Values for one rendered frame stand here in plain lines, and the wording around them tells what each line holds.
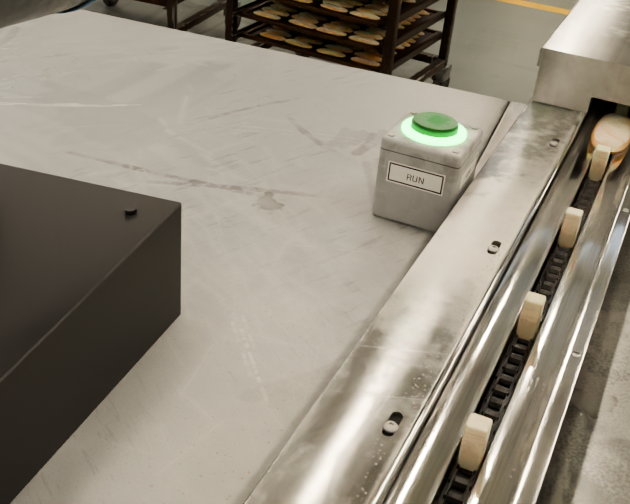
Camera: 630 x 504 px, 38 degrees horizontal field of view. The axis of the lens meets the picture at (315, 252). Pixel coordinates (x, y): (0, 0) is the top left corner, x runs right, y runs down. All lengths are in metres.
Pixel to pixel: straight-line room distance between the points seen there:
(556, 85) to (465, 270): 0.36
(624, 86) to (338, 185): 0.31
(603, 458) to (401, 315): 0.15
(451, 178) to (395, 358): 0.23
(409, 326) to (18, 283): 0.24
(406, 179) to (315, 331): 0.18
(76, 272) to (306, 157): 0.39
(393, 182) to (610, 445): 0.29
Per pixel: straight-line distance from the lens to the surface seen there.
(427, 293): 0.63
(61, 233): 0.59
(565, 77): 0.97
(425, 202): 0.77
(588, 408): 0.63
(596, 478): 0.59
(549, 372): 0.60
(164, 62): 1.10
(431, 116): 0.79
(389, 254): 0.74
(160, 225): 0.59
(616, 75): 0.96
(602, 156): 0.88
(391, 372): 0.55
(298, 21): 2.95
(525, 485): 0.50
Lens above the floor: 1.21
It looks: 32 degrees down
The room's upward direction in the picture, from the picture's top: 6 degrees clockwise
